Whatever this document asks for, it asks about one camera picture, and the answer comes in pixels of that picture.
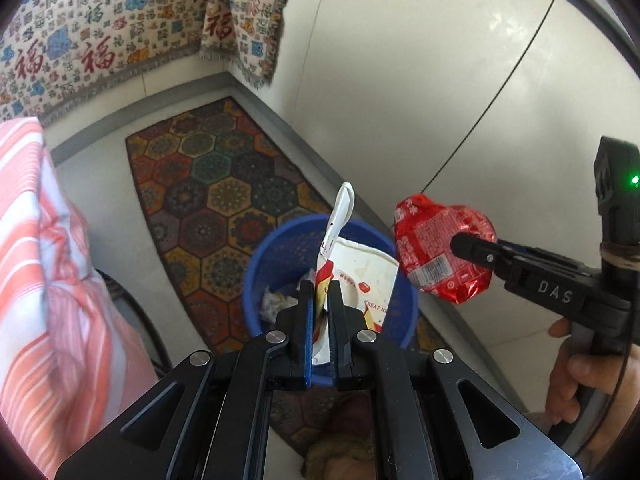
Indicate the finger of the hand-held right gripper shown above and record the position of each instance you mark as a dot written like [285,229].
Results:
[480,255]

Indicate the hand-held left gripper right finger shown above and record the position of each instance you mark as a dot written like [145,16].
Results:
[334,340]

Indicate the brown plush slipper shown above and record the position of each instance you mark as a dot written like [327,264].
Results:
[345,420]

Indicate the printed blanket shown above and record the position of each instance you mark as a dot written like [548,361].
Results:
[100,35]

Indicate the pink striped cloth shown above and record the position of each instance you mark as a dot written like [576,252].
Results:
[50,285]

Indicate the crumpled white paper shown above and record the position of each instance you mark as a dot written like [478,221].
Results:
[277,305]

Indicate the black metal frame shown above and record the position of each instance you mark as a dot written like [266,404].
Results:
[150,330]

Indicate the blue plastic waste bin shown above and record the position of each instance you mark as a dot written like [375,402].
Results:
[280,260]

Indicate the red snack wrapper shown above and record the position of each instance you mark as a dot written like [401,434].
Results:
[430,245]

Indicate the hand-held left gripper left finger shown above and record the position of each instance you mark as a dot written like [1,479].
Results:
[307,330]

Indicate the person's right hand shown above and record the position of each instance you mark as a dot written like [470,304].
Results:
[575,375]

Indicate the hexagon patterned rug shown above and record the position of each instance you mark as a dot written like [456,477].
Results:
[210,195]

